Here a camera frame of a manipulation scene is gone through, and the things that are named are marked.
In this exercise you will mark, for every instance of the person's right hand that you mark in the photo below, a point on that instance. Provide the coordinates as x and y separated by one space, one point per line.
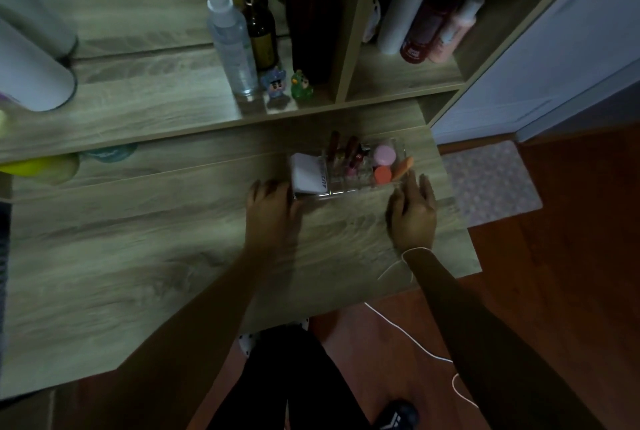
414 224

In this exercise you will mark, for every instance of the person's left hand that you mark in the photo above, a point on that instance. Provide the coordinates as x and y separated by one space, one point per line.
270 222

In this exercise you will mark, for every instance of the person's left fingers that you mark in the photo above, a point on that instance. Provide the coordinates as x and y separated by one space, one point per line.
270 190

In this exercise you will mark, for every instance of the person's right thumb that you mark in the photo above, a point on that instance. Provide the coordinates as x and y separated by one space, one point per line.
395 209

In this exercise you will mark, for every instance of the clear plastic cosmetics organizer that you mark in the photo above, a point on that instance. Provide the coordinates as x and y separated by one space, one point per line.
350 184

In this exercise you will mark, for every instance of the person's left forearm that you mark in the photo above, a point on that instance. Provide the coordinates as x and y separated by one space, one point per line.
200 344

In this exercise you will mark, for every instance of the person's right forearm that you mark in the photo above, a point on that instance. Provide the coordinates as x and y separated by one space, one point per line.
490 344

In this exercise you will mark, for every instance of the orange round compact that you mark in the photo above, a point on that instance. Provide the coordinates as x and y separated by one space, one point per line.
382 175

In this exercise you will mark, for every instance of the white box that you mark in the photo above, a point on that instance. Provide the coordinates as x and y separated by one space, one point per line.
307 173

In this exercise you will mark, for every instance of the orange stick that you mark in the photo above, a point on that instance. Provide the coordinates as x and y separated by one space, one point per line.
403 168

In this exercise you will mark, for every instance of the pink round compact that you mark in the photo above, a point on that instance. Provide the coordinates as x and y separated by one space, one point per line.
385 155

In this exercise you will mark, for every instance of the pink lipstick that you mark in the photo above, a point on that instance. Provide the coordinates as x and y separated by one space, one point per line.
358 160

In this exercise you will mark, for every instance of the dark red lipstick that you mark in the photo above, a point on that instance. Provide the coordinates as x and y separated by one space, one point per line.
351 149
333 147

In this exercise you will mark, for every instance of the patterned floor mat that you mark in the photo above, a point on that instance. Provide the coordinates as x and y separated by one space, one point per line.
492 184

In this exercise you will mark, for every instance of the blue toy figurine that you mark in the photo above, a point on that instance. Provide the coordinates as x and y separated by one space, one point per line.
274 84

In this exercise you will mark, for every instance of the green toy figurine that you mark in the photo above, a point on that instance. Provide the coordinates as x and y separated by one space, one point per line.
302 87

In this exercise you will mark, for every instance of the wooden shelf unit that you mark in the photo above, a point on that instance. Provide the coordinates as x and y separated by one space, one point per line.
400 79

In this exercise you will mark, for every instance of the clear spray bottle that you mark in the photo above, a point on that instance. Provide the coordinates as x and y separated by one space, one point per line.
232 44

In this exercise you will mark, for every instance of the white spotted slipper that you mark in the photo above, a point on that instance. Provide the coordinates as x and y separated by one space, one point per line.
247 342

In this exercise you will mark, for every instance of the dark glass bottle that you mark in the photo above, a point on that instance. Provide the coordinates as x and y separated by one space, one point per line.
262 34

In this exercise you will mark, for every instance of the teal round lid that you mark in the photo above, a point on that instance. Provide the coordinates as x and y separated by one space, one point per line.
110 152

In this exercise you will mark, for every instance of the dark red vase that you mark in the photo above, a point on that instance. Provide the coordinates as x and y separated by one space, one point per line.
312 14

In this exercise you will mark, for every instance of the red bottle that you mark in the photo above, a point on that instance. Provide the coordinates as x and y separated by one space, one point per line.
425 29

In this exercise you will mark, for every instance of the pink bottle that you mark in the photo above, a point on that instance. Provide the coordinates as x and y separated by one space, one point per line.
452 34

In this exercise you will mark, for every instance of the white bottle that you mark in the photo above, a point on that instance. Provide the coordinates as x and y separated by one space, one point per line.
397 22

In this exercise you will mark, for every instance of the white spotted small item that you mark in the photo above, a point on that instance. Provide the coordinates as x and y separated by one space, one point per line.
371 19

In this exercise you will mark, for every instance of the person's black trousers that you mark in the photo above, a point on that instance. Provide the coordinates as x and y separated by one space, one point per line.
295 384

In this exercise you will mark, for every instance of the black shoe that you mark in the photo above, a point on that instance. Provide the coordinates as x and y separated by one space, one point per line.
397 415

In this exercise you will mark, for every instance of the white cabinet door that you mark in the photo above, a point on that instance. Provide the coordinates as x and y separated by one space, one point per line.
550 54

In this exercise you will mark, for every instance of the mirror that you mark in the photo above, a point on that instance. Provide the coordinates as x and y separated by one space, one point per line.
140 9

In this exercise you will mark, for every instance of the yellow object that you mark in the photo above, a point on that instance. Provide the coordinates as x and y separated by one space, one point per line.
40 168

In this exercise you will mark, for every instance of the white cylinder container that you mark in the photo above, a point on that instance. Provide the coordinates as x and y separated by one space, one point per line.
30 69

